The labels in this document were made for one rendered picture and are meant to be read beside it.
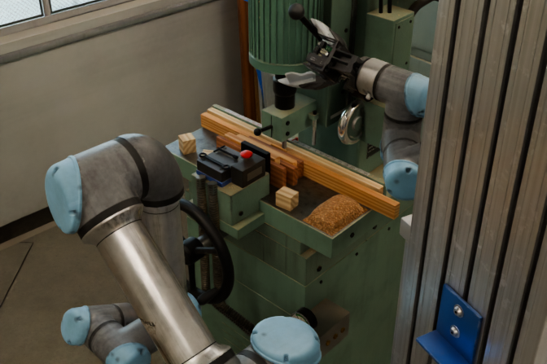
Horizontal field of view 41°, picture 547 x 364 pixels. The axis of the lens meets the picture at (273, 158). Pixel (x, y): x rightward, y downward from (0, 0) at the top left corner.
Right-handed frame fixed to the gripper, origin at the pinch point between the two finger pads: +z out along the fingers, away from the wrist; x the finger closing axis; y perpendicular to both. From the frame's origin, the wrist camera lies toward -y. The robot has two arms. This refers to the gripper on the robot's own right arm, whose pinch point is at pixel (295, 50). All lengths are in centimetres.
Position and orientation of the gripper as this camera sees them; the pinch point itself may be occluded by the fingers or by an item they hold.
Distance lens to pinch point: 161.6
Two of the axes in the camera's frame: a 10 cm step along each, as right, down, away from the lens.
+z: -7.3, -3.7, 5.7
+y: -4.9, -2.9, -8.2
